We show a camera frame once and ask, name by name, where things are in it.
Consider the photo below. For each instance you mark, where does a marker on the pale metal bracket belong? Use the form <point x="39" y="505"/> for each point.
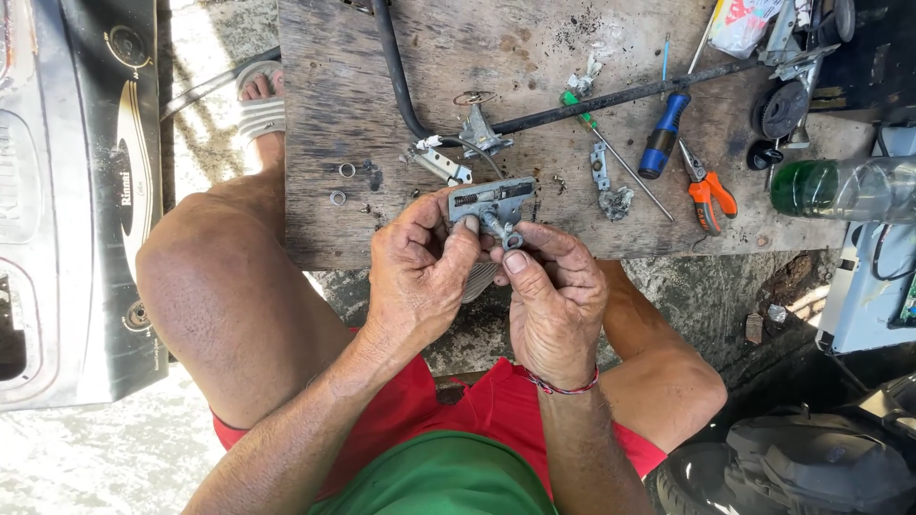
<point x="442" y="164"/>

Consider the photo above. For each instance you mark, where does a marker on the grey metal gas valve assembly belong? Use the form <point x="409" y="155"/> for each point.
<point x="501" y="200"/>

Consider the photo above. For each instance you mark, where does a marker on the person's right hand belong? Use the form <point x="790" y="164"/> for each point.
<point x="562" y="322"/>

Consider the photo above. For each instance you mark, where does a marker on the black stove knob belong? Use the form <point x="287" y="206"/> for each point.
<point x="762" y="156"/>

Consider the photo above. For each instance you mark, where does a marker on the person's right leg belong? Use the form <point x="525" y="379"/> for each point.
<point x="665" y="386"/>

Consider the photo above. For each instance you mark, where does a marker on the black and silver gas stove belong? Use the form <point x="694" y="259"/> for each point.
<point x="79" y="214"/>

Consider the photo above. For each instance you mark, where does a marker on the grey striped sandal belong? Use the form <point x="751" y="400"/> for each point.
<point x="479" y="280"/>
<point x="261" y="111"/>

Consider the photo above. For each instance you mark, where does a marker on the white appliance casing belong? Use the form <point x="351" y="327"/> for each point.
<point x="859" y="300"/>

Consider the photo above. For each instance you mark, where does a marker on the silver metal bracket parts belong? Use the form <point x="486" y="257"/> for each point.
<point x="798" y="61"/>

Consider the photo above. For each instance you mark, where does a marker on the crumpled white tape scrap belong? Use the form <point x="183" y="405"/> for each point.
<point x="585" y="77"/>

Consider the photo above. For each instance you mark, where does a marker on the round brass washer disc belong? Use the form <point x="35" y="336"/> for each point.
<point x="474" y="97"/>

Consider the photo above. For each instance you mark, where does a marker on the person's left hand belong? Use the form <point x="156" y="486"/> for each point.
<point x="408" y="279"/>

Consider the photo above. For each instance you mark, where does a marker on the person's left leg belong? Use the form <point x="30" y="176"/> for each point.
<point x="229" y="300"/>

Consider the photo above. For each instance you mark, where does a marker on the small flat metal plate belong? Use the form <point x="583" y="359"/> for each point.
<point x="600" y="166"/>

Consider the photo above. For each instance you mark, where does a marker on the blue and black screwdriver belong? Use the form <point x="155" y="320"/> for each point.
<point x="662" y="139"/>

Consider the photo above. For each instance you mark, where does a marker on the grey valve body on pipe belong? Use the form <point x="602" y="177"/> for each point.
<point x="478" y="134"/>

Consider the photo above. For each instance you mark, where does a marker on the black metal stove body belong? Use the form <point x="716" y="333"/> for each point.
<point x="873" y="64"/>

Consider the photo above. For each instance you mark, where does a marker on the small brick fragment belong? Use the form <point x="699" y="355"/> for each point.
<point x="753" y="329"/>

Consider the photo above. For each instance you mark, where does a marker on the green shirt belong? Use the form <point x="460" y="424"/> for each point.
<point x="436" y="479"/>

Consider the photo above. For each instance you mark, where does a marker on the thin pale rod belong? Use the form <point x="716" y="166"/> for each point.
<point x="703" y="39"/>

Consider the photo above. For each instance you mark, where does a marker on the bent black gas pipe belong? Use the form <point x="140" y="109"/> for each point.
<point x="401" y="86"/>

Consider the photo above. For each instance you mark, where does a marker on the white and red plastic bag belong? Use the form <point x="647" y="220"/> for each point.
<point x="741" y="25"/>

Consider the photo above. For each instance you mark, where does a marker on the red shorts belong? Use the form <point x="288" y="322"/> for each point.
<point x="494" y="404"/>

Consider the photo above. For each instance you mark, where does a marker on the clear and green plastic bottle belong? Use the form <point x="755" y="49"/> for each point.
<point x="844" y="189"/>

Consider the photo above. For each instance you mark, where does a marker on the person's leg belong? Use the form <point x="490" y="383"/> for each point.
<point x="665" y="386"/>
<point x="229" y="300"/>

